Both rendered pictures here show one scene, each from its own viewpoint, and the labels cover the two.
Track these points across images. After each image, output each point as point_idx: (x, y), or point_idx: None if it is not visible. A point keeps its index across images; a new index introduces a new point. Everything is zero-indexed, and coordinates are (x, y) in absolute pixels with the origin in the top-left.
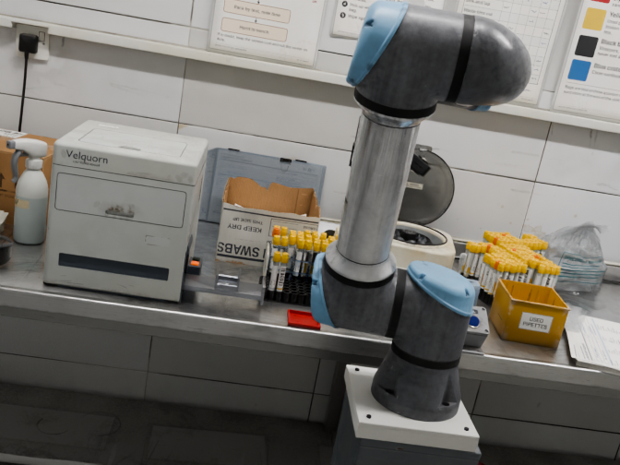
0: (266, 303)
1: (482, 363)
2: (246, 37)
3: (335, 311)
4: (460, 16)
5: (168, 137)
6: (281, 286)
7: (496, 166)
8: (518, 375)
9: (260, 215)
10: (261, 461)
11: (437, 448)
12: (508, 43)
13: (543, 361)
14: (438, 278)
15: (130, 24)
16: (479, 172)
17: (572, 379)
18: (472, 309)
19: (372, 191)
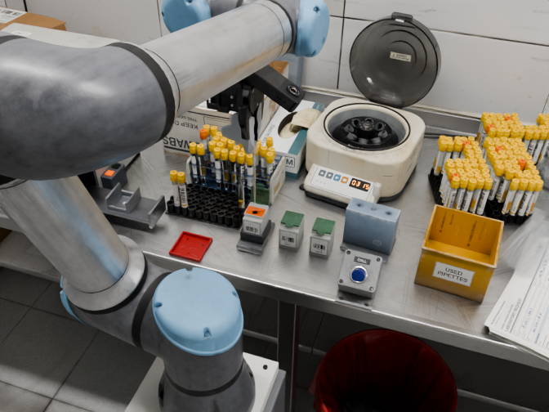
0: (171, 218)
1: (369, 317)
2: None
3: (85, 320)
4: None
5: (72, 43)
6: (185, 203)
7: (511, 29)
8: (412, 334)
9: (192, 113)
10: (256, 306)
11: None
12: (26, 109)
13: (446, 324)
14: (177, 310)
15: None
16: (488, 37)
17: (479, 349)
18: (364, 258)
19: (29, 239)
